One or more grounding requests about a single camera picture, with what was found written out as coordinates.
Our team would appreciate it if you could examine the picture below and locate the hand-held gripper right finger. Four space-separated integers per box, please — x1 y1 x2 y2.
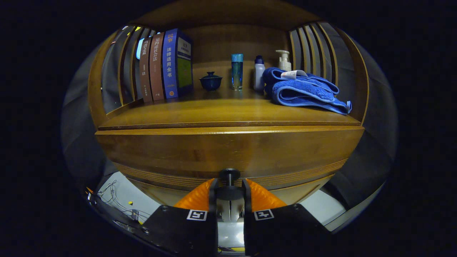
242 178 332 257

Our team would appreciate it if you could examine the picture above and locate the thick blue book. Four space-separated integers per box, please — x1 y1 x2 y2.
162 29 194 99

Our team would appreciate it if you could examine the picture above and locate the wooden drawer with black knob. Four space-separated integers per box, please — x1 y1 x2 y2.
95 126 365 215

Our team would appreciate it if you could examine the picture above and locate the thin white cable bundle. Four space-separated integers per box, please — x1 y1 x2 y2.
96 180 152 223

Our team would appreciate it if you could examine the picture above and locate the dark brown book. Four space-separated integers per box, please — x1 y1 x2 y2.
139 36 154 103

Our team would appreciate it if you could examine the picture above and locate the folded blue towel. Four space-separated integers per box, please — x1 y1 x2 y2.
262 67 352 115

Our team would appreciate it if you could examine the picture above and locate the brown wooden cabinet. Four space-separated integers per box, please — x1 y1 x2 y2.
87 0 370 215

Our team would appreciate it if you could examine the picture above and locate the wooden countertop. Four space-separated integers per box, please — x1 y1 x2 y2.
98 87 361 131

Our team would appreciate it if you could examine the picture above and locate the white bottle with blue cap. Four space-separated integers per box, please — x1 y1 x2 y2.
253 55 266 91

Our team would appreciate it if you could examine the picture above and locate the reddish brown book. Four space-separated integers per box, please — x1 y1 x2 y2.
149 32 165 101

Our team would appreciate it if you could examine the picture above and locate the tall teal glass bottle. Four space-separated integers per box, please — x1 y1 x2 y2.
231 54 243 90

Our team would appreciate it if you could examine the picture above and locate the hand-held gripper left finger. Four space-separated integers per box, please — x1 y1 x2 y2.
141 178 218 257

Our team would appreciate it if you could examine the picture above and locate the dark blue lidded teacup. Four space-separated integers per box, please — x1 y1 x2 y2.
199 71 223 91

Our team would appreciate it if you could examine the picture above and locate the white pump bottle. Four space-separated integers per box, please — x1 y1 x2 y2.
275 50 292 72

